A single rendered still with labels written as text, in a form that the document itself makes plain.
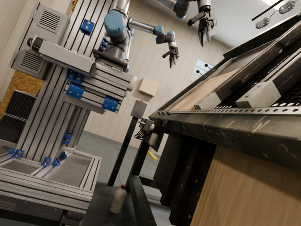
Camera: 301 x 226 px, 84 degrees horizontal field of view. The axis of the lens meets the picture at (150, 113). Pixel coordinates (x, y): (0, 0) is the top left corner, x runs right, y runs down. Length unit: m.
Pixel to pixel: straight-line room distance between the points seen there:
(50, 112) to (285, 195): 1.31
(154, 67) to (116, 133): 2.12
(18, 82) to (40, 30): 1.65
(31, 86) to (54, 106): 1.59
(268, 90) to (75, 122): 1.19
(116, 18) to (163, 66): 3.98
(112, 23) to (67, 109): 0.66
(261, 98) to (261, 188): 0.34
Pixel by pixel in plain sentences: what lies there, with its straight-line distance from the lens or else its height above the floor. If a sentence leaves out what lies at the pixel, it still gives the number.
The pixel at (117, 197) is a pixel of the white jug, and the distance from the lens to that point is 1.46.
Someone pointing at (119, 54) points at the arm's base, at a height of 1.08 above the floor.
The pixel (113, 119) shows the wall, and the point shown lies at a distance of 4.60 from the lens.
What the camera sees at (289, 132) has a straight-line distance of 0.47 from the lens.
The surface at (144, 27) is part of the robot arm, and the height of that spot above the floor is 1.58.
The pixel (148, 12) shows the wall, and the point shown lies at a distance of 5.45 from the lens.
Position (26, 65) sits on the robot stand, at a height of 0.81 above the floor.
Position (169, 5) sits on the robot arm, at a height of 1.53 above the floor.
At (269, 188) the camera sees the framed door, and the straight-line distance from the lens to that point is 0.78.
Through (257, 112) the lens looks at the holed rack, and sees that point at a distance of 0.59.
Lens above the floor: 0.73
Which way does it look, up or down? 4 degrees up
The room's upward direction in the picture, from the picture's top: 20 degrees clockwise
